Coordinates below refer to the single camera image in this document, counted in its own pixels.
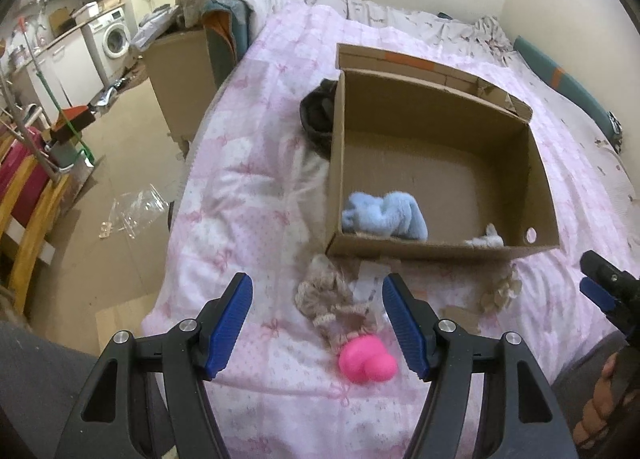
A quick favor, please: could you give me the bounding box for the white paper tag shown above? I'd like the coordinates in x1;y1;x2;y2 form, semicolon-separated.
352;261;401;302

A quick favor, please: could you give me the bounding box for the light blue fluffy cloth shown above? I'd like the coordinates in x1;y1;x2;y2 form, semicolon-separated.
341;192;429;241

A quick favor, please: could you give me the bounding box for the green handled mop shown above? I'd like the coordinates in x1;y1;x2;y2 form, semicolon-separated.
17;16;97;165

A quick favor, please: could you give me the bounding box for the small white cloth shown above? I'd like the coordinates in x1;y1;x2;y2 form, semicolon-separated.
464;224;505;248

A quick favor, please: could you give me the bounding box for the clear plastic bag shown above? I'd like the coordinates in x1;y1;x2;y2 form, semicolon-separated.
98;184;168;240

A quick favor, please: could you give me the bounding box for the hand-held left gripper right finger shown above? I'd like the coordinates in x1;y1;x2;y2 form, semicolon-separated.
382;273;579;459

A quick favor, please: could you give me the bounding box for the white kitchen counter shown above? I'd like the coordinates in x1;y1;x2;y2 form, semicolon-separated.
10;22;108;112

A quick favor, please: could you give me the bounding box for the beige knitted cloth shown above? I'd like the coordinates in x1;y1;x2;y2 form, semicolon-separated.
294;254;385;353

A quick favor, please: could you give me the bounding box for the crumpled beige paper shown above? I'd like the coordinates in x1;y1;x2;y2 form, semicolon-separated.
478;264;522;314

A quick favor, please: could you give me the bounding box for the person's right hand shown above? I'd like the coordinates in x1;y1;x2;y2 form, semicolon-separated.
573;353;623;450

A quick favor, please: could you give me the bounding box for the pink patterned blanket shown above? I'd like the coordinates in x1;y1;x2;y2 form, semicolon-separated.
140;2;632;459

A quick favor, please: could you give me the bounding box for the black fabric item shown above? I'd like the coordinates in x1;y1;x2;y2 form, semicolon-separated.
299;78;339;158

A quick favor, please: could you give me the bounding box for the pink rubber toy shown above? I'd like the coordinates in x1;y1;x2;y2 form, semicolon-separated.
338;336;399;388

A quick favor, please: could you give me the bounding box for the tall cardboard box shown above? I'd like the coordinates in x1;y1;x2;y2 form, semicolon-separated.
144;26;217;145

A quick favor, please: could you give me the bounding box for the yellow wooden chair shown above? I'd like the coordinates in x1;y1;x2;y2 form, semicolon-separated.
0;132;73;317

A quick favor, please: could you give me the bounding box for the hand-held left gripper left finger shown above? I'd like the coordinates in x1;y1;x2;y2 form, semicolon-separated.
54;272;254;459

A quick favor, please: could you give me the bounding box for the white washing machine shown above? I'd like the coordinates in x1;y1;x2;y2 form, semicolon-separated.
82;8;132;82

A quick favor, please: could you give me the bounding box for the teal bed headboard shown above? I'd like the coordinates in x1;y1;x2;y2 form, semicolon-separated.
512;36;623;152

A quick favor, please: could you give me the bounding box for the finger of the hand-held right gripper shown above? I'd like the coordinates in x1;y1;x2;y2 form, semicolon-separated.
579;250;640;340

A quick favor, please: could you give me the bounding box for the grey floral duvet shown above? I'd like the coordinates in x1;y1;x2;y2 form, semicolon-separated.
177;0;516;57

